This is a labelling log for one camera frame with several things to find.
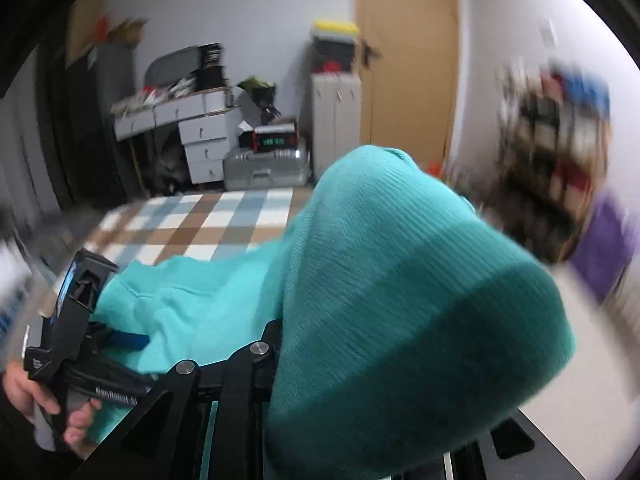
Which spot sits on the small black box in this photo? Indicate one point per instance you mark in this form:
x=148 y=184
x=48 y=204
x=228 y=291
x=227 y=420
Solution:
x=246 y=135

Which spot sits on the person's left hand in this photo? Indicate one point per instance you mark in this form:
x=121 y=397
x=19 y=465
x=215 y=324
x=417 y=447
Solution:
x=22 y=385

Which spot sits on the shoe rack with shoes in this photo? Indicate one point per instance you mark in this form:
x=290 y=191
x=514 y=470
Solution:
x=555 y=125

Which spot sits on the wooden door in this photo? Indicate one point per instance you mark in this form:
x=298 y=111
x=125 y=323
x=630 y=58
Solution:
x=405 y=60

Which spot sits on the person's left forearm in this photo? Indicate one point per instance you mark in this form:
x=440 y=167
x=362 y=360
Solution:
x=20 y=452

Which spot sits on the white closet door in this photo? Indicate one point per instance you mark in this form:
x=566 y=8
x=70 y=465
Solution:
x=25 y=160

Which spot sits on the teal zip jacket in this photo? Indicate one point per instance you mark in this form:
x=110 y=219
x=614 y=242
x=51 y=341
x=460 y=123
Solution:
x=400 y=285

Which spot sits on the wooden shoe rack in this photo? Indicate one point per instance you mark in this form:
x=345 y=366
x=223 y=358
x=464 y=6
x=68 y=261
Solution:
x=597 y=175

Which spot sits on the purple bag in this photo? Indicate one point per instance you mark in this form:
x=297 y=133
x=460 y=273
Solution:
x=602 y=250

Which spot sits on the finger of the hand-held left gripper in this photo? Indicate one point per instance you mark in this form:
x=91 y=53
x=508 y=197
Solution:
x=127 y=341

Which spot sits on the yellow shoebox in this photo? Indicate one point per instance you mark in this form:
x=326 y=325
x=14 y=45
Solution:
x=335 y=27

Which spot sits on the pile of desk clutter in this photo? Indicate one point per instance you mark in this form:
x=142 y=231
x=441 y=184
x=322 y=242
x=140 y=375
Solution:
x=160 y=94

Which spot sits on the tall black box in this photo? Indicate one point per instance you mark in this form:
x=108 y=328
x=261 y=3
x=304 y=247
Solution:
x=211 y=65

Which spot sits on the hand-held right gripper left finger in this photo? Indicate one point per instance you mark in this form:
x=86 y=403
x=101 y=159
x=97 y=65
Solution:
x=235 y=390

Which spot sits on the checkered bed blanket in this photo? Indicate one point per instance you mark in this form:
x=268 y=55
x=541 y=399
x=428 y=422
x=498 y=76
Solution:
x=200 y=225

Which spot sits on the white desk with drawers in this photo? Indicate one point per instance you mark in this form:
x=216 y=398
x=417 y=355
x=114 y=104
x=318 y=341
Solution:
x=205 y=135

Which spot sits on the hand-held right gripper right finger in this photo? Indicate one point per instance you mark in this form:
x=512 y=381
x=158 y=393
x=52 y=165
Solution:
x=510 y=441

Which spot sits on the grey chair back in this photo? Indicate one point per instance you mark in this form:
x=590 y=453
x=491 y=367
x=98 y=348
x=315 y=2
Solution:
x=170 y=67

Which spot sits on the small open cardboard box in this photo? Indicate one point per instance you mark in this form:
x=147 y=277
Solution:
x=127 y=32

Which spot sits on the grey bed sheet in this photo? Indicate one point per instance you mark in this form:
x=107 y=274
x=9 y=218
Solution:
x=590 y=360

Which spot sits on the white suitcase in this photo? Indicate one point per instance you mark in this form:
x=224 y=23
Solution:
x=335 y=125

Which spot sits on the silver suitcase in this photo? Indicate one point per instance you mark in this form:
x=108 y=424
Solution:
x=265 y=170

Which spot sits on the dark wardrobe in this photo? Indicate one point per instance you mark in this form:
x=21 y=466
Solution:
x=55 y=125

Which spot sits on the dark flower bouquet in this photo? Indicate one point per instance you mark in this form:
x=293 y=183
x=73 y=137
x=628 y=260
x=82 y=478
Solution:
x=257 y=92

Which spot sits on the black bag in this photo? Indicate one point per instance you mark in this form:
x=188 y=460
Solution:
x=170 y=172

